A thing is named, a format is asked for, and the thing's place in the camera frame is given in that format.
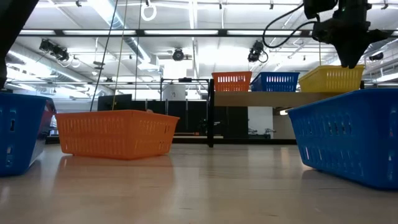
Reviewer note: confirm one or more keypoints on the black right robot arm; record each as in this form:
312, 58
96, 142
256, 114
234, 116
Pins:
354, 4

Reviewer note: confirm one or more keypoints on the blue plastic basket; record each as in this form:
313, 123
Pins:
348, 140
275, 82
18, 133

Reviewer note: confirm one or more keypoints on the black ceiling camera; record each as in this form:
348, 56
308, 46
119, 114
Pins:
178, 55
61, 53
46, 45
255, 52

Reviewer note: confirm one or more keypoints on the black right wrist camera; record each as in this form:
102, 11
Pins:
318, 7

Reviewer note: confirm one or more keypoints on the yellow plastic basket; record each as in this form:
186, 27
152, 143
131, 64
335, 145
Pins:
329, 81

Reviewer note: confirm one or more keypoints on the orange plastic basket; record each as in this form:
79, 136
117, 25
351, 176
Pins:
115, 133
231, 82

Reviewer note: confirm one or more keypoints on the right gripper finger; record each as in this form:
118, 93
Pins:
345, 56
356, 55

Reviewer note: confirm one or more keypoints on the black partition wall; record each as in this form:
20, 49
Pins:
186, 118

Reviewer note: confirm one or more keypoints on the dark computer monitor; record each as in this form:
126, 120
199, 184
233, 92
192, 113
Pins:
115, 102

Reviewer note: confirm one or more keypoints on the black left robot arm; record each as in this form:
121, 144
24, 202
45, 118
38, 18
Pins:
12, 25

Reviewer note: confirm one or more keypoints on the black aluminium table frame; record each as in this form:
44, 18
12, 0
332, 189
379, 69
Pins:
248, 141

